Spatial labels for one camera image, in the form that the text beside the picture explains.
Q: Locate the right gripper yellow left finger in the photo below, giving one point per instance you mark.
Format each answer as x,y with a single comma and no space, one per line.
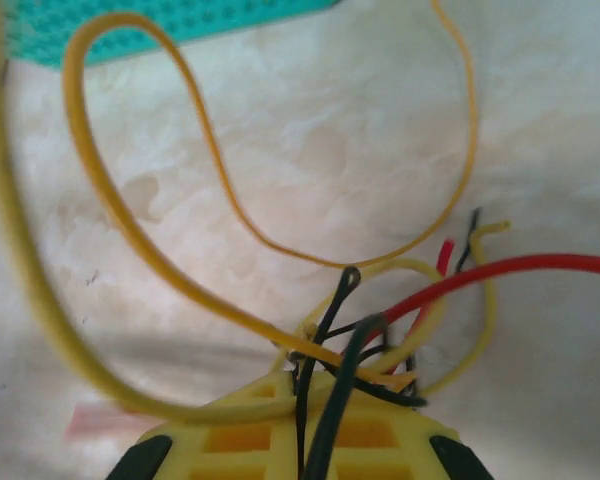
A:
230,425

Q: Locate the teal plastic basket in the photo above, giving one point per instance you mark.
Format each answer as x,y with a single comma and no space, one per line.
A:
130,30

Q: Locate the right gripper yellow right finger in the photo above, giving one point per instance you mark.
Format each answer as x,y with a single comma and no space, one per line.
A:
380,440

